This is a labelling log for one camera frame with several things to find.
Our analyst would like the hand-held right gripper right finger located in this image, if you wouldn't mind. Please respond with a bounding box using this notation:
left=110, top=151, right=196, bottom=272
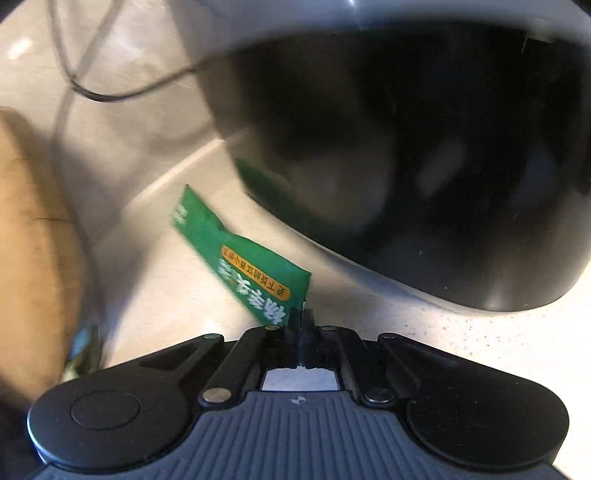
left=300, top=308, right=457, bottom=408

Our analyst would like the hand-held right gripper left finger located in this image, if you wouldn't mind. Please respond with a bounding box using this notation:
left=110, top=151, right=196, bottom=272
left=139, top=318, right=302, bottom=409

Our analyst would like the black rice cooker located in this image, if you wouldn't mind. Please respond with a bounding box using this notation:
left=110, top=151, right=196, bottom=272
left=171, top=0, right=591, bottom=315

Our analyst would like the tan rounded board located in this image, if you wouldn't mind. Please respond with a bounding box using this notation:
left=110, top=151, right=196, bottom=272
left=0, top=106, right=94, bottom=386

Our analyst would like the black power cable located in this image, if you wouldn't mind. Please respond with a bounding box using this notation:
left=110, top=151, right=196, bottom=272
left=46, top=0, right=200, bottom=370

